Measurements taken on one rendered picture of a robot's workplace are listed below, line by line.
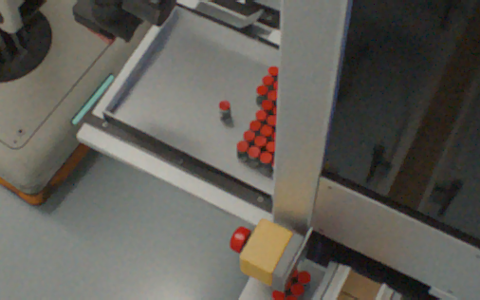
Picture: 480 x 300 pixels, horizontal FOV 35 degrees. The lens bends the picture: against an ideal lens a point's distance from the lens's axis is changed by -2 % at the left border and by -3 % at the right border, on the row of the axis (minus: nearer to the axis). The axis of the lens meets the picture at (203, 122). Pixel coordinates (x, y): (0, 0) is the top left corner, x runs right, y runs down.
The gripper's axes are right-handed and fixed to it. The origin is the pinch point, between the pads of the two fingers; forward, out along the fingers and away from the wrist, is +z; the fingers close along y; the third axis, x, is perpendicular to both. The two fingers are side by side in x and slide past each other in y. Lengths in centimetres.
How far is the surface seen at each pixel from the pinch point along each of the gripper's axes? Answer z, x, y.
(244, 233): 1.5, -17.0, 33.6
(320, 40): -47, -12, 32
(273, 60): 16.4, 20.0, 22.5
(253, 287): 14.2, -20.2, 39.0
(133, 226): 109, 3, 2
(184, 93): 18.3, 6.1, 11.4
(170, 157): 15.9, -6.9, 15.8
